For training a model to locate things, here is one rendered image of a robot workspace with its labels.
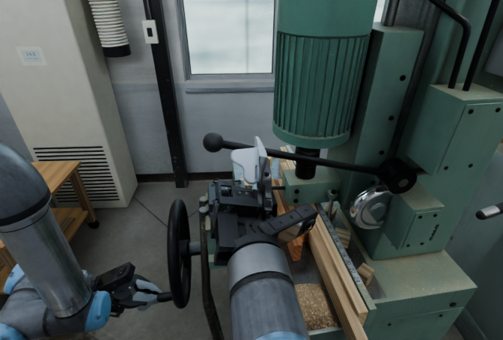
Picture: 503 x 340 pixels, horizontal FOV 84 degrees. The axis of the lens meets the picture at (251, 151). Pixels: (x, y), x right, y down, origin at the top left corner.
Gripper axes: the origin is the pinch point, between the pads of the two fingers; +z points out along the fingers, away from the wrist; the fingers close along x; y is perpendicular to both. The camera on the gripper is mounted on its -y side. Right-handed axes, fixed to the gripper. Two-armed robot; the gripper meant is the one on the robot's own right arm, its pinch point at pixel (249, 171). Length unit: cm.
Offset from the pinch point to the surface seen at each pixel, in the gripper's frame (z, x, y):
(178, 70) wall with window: 152, 27, 21
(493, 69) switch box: -0.4, -27.9, -37.3
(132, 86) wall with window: 155, 46, 50
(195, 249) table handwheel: 10.8, 35.3, 5.1
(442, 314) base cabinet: -10, 31, -61
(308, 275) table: -6.6, 21.2, -18.1
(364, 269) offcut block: -3.5, 22.6, -35.3
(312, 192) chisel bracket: 8.8, 9.8, -20.3
